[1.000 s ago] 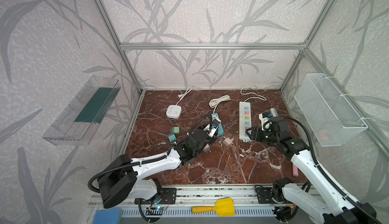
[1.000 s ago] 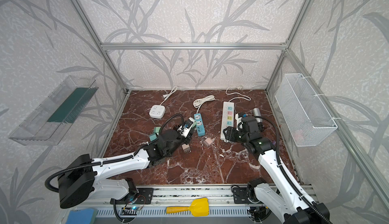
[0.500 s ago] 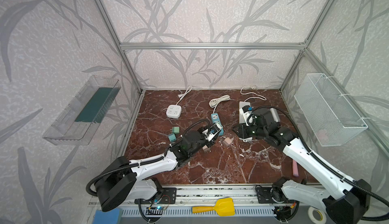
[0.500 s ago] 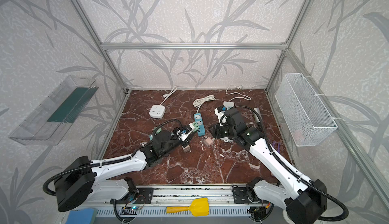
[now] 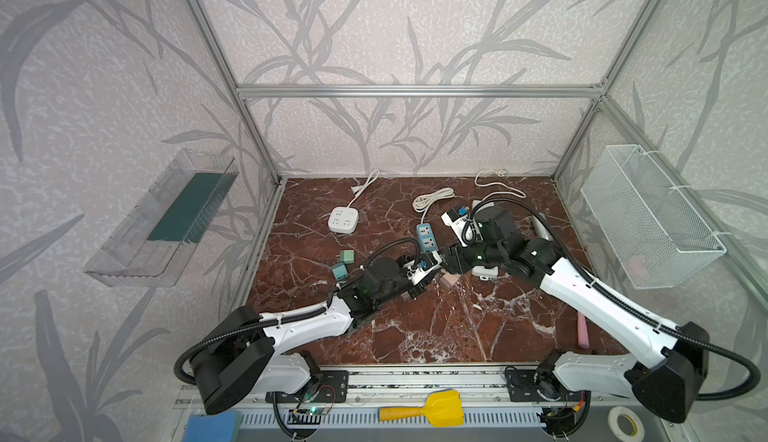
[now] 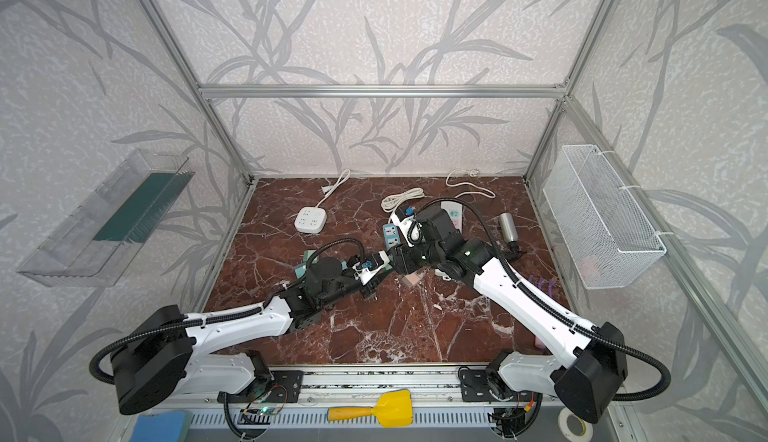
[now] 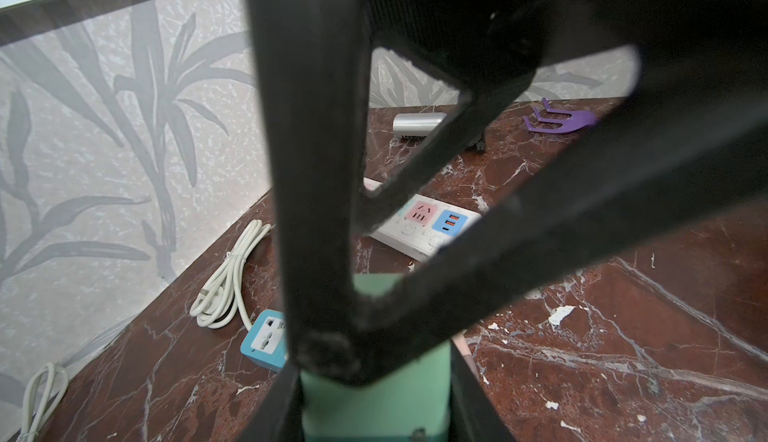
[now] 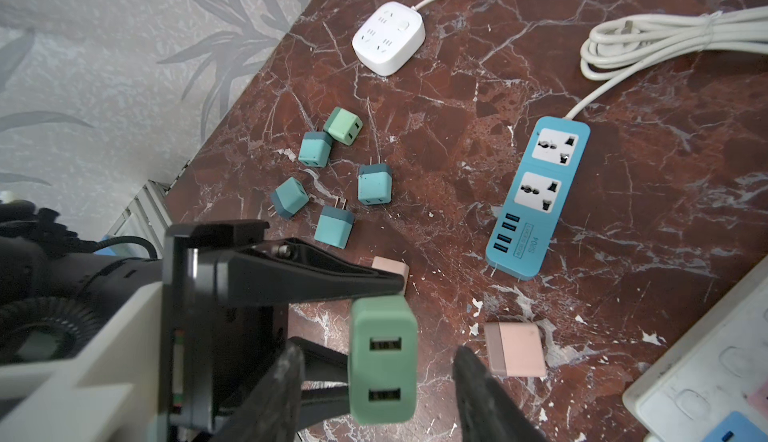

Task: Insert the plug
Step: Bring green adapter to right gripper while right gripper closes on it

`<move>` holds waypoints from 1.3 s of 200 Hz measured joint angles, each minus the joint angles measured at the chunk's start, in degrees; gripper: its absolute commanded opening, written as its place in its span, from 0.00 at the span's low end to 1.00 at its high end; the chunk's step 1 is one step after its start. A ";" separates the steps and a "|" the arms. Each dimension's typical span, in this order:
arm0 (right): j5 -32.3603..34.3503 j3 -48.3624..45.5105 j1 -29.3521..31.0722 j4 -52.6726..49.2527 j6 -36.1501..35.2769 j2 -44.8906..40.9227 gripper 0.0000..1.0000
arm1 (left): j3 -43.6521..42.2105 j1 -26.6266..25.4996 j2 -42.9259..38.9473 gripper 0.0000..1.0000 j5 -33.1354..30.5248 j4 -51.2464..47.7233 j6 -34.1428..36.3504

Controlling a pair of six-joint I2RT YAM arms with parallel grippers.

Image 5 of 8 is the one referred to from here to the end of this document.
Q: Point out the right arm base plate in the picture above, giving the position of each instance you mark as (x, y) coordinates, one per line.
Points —
(532, 385)

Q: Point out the clear plastic wall shelf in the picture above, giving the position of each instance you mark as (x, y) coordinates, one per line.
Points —
(153, 245)

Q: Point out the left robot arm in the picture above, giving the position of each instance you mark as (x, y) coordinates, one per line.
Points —
(261, 351)

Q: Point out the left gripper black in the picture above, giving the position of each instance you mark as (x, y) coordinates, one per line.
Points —
(417, 272)

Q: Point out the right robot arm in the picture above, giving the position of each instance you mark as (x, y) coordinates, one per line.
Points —
(666, 363)

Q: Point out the white tape roll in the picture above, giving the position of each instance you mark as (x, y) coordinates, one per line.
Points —
(625, 424)

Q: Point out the silver hair dryer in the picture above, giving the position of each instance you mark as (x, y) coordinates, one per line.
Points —
(540, 229)

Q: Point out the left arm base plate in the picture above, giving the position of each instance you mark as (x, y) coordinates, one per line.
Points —
(330, 386)

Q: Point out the blue power strip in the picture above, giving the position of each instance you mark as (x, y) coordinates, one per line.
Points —
(426, 237)

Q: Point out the white square power strip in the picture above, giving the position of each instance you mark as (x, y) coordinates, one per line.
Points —
(343, 220)

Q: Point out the yellow toy shovel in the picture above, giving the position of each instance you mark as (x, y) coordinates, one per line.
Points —
(441, 409)

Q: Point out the green plug adapter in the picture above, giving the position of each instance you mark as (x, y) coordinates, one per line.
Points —
(347, 256)

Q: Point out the white long power strip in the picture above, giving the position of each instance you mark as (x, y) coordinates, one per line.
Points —
(483, 272)

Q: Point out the pink plug adapter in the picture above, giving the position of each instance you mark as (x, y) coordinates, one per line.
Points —
(449, 280)

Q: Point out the teal plug adapter left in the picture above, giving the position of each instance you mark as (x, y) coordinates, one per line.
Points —
(340, 271)

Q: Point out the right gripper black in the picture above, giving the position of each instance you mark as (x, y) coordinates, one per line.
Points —
(454, 259)

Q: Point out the blue sponge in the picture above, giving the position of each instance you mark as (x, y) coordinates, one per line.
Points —
(223, 427)

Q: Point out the purple pink toy rake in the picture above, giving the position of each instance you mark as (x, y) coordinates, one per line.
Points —
(582, 332)

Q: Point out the aluminium frame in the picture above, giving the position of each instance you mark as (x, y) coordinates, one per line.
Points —
(539, 87)

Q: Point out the white wire basket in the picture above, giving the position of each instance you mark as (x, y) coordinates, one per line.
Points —
(659, 238)

